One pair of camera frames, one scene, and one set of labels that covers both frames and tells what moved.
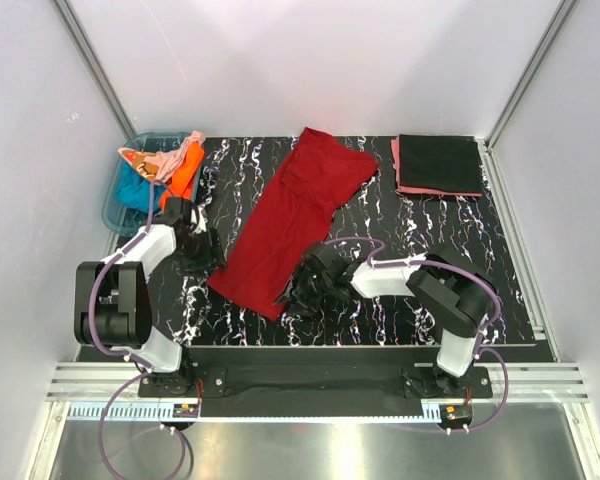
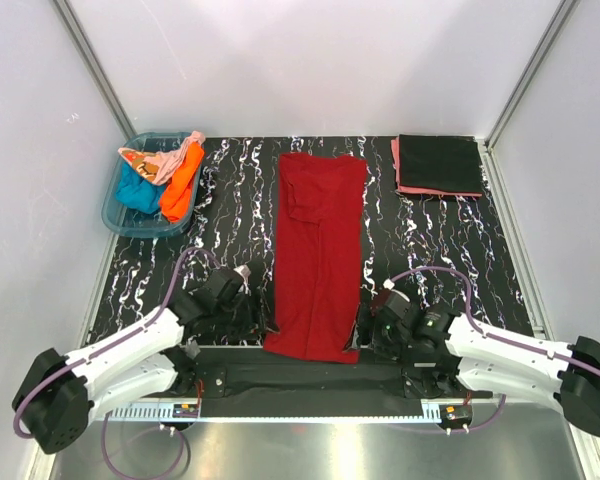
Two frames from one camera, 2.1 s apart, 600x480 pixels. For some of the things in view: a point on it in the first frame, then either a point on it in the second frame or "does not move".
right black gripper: (303, 288) -> (365, 325)
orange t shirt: (180, 183) does not move
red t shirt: (291, 217) -> (319, 261)
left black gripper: (212, 248) -> (253, 314)
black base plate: (316, 374) does not move
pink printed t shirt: (163, 164) does not move
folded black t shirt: (443, 162) does not move
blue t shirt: (134, 190) does not move
